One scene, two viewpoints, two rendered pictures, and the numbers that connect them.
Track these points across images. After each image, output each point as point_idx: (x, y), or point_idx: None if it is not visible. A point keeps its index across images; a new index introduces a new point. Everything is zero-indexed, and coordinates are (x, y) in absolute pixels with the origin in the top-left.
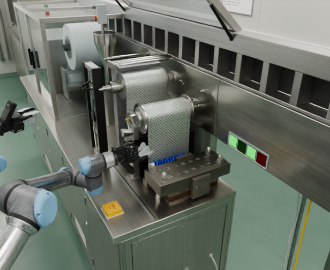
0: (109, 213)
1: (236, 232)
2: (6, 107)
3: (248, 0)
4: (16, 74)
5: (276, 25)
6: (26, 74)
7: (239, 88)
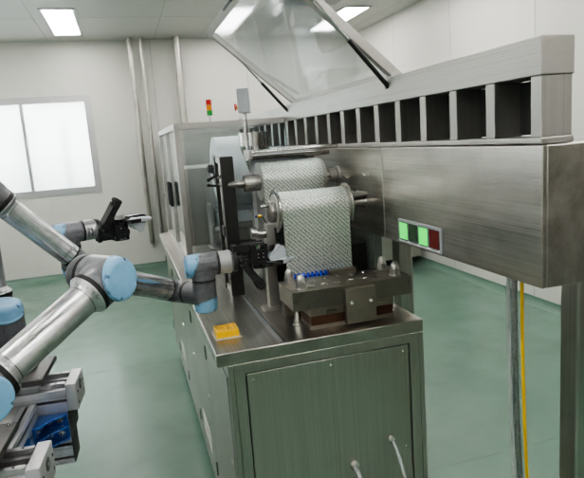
0: (218, 332)
1: (483, 468)
2: (109, 205)
3: None
4: None
5: None
6: None
7: (401, 147)
